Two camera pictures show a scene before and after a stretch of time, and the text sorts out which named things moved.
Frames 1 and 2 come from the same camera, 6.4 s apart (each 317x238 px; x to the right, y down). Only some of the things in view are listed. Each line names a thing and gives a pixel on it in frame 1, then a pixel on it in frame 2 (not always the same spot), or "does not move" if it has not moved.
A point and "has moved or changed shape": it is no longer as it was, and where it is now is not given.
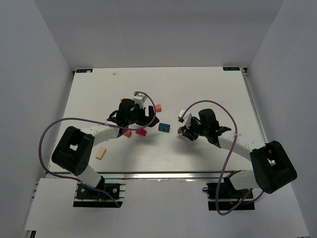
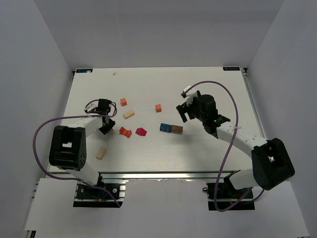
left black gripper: x=144 y=115 to x=108 y=125
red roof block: x=141 y=132 does not move
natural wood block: x=101 y=151 does not move
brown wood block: x=180 y=131 has moved or changed shape
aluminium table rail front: x=166 y=175 does not move
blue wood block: x=164 y=127 does not move
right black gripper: x=192 y=129 to x=187 y=109
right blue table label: x=231 y=69 does not move
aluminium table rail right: x=244 y=71 does not move
